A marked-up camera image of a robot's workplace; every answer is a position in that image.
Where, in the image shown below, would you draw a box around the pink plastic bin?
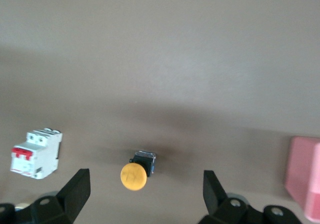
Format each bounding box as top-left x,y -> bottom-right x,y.
283,135 -> 320,223

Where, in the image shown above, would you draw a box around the yellow push button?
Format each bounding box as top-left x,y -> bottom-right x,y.
120,149 -> 158,192

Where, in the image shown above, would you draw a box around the white circuit breaker red switches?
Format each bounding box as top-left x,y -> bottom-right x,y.
9,127 -> 64,180

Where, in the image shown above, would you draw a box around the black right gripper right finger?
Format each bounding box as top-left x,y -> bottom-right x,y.
196,169 -> 301,224

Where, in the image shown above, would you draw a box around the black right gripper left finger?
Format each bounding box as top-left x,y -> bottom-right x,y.
0,168 -> 91,224

